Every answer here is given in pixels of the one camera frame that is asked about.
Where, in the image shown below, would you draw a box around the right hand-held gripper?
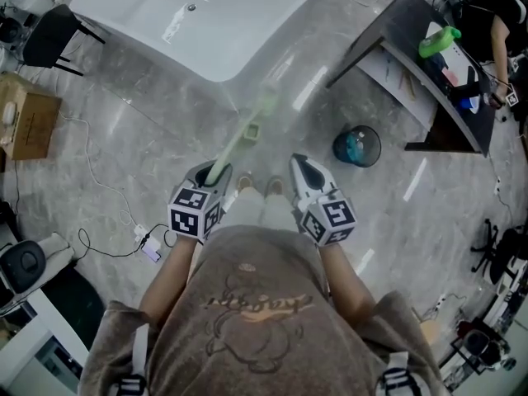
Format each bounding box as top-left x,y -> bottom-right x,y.
290,153 -> 359,248

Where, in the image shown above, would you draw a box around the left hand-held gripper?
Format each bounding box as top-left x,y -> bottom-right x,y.
166,158 -> 235,246

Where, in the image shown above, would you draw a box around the light green mop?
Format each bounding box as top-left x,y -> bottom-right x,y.
203,83 -> 282,186

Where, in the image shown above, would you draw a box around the white counter block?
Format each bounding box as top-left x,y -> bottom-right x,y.
67,0 -> 323,84

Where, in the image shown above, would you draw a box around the person's right forearm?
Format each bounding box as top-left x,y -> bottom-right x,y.
316,243 -> 377,318

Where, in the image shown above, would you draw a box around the person's left forearm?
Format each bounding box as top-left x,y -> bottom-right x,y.
139,232 -> 200,330

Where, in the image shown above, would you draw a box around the black mesh trash bin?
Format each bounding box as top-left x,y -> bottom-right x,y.
332,125 -> 382,169

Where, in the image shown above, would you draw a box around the person's light trousers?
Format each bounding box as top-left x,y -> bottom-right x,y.
221,186 -> 297,233

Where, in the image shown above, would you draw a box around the person's brown shirt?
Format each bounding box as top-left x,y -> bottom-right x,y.
79,224 -> 451,396

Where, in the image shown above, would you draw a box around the blue cup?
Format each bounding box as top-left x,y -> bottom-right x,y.
459,96 -> 483,114

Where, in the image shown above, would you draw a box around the green bottle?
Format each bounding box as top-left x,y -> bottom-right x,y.
417,25 -> 463,59

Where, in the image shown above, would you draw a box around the brown cardboard box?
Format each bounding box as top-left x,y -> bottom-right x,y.
0,71 -> 64,163

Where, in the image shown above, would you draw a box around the black office chair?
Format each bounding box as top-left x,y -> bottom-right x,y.
469,218 -> 528,289

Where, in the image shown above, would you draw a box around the grey round stool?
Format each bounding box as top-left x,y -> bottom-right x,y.
0,238 -> 49,297

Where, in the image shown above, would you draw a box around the white cable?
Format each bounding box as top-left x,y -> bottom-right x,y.
56,108 -> 140,229

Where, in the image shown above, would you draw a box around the black cable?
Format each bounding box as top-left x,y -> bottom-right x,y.
77,222 -> 173,260

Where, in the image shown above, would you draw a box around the striped left shoulder strap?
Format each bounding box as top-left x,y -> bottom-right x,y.
117,323 -> 150,396

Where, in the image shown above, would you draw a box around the striped shoulder strap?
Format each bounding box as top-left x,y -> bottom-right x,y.
374,351 -> 410,396
117,323 -> 150,396

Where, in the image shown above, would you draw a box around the striped right shoulder strap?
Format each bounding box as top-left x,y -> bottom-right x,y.
374,351 -> 410,396

